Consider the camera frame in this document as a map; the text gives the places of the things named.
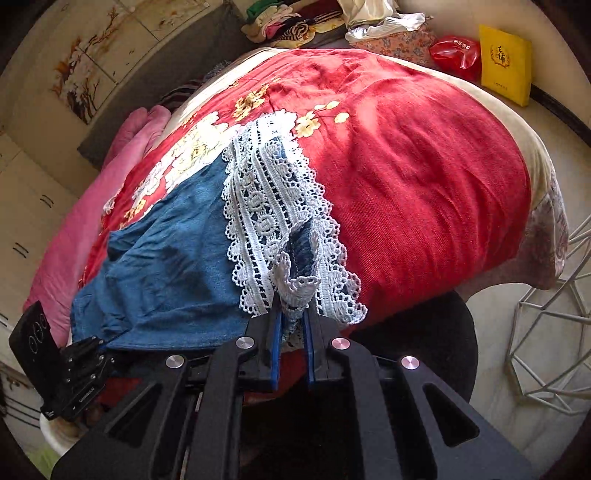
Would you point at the cream wardrobe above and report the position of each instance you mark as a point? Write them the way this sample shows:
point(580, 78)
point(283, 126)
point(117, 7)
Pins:
point(27, 194)

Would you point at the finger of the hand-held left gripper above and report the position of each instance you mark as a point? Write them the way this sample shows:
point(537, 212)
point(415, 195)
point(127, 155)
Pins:
point(85, 351)

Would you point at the white plastic bag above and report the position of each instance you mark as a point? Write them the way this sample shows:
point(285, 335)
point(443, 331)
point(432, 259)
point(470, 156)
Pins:
point(383, 28)

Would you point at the yellow box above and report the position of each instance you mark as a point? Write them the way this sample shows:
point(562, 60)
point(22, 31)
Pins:
point(505, 64)

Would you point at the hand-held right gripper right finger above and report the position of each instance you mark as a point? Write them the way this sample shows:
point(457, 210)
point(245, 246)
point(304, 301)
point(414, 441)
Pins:
point(309, 355)

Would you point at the tree branch wall painting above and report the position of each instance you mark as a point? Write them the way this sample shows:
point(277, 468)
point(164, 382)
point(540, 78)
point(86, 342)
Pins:
point(92, 60)

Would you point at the floral patterned box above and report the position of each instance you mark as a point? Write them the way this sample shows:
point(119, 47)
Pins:
point(401, 46)

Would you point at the cream curtain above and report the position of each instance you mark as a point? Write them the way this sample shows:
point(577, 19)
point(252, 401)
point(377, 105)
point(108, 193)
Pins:
point(364, 11)

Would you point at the white container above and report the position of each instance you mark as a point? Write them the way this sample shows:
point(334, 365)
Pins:
point(57, 436)

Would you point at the striped pillow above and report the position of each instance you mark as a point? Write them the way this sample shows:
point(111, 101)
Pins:
point(182, 94)

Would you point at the grey bed headboard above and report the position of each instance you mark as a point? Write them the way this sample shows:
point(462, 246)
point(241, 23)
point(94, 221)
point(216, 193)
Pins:
point(152, 92)

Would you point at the red floral blanket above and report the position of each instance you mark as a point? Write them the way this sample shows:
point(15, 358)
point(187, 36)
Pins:
point(415, 184)

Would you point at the pink quilt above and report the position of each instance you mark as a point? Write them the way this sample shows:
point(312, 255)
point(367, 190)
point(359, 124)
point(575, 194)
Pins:
point(69, 244)

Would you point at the red plastic bag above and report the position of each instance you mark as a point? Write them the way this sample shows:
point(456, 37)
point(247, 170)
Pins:
point(455, 57)

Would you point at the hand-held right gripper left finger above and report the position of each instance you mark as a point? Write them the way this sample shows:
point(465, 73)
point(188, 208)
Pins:
point(276, 350)

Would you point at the blue denim pants white lace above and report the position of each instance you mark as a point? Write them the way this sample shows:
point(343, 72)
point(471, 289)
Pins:
point(175, 258)

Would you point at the pile of folded clothes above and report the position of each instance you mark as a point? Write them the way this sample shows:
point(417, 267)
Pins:
point(286, 23)

